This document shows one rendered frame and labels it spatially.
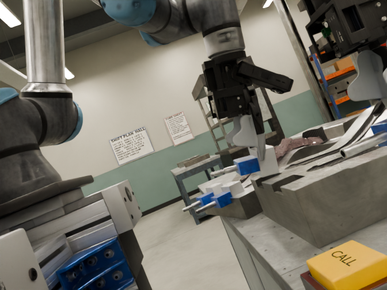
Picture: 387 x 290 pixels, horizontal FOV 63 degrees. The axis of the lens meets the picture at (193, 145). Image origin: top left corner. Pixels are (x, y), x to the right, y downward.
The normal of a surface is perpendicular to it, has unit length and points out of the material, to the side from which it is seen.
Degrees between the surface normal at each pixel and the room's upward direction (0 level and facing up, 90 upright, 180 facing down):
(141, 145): 90
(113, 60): 90
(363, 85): 100
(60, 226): 90
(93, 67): 90
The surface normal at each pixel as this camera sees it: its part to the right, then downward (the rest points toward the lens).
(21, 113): 0.85, -0.40
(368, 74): 0.07, 0.15
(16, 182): 0.22, -0.43
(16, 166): 0.40, -0.50
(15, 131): 0.76, -0.32
